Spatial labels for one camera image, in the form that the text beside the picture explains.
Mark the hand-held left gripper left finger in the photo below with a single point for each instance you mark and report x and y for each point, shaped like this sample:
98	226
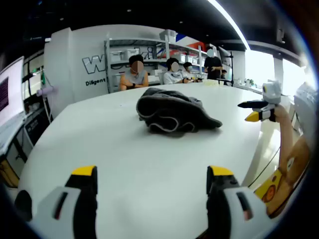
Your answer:
62	199

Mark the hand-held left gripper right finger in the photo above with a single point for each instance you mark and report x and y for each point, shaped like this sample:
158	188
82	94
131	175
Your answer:
234	199

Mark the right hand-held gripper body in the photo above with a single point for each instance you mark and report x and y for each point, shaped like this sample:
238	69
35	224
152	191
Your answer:
272	92

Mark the dark grey towel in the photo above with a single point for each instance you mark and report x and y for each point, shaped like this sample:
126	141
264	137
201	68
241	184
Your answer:
169	109

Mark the white worn headset device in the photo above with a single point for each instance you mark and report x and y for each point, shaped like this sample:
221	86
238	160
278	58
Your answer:
305	109

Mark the dark rounded object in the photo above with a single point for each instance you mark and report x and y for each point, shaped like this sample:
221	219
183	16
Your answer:
23	206

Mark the operator in white shirt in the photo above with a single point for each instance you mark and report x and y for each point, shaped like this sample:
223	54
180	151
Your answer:
296	169

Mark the white table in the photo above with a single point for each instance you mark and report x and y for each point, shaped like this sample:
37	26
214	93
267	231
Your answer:
124	156

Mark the ceiling light strip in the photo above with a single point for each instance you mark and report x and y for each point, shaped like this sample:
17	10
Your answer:
230	22

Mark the single white storage box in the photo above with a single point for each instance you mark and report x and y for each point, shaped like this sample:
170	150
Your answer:
168	35

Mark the lilac cylindrical object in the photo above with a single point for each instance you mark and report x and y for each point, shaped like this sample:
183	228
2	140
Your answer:
47	90

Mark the computer monitor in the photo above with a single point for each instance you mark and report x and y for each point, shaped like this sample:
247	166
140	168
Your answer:
12	99

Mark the green hanging object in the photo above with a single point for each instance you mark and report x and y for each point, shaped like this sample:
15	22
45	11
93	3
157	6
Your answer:
44	78

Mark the grey metal shelf rack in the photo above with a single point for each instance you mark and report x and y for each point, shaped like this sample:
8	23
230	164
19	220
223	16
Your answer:
135	41

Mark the row of white storage bins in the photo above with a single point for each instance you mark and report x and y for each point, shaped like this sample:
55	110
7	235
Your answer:
117	56

